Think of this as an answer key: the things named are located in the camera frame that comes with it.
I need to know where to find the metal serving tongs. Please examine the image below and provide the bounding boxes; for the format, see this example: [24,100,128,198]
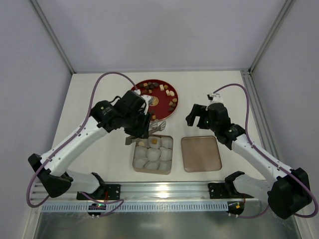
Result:
[125,120,166,145]

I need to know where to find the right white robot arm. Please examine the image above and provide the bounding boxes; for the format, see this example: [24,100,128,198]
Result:
[186,103,317,219]

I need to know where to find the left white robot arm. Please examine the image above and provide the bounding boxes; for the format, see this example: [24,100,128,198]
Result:
[28,90,152,199]

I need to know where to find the white heart chocolate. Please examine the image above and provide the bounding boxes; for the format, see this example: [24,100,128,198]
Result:
[165,90,175,97]

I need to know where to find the gold tin lid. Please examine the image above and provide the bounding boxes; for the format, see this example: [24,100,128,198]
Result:
[181,136,222,173]

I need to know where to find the red round tray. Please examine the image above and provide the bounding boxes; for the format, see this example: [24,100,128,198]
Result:
[136,79,179,121]

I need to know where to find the gold tin box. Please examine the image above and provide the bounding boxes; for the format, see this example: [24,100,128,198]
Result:
[132,135,174,175]

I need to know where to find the perforated metal strip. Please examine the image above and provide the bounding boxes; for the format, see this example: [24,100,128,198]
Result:
[42,201,228,213]

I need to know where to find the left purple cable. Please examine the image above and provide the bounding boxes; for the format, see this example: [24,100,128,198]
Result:
[26,72,140,217]

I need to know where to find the purple cable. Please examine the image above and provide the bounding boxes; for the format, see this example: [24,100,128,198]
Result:
[213,83,319,219]
[26,72,140,217]

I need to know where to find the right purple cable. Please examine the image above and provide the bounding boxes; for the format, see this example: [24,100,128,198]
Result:
[213,83,319,219]

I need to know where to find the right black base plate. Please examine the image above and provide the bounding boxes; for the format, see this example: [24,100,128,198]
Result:
[207,182,245,199]

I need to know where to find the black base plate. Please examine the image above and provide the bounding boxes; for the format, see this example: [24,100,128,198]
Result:
[76,183,121,201]
[207,182,245,199]

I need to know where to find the aluminium front rail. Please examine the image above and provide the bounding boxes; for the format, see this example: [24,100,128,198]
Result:
[30,181,250,201]

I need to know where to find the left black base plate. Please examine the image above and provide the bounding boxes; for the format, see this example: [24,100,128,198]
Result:
[76,183,121,201]

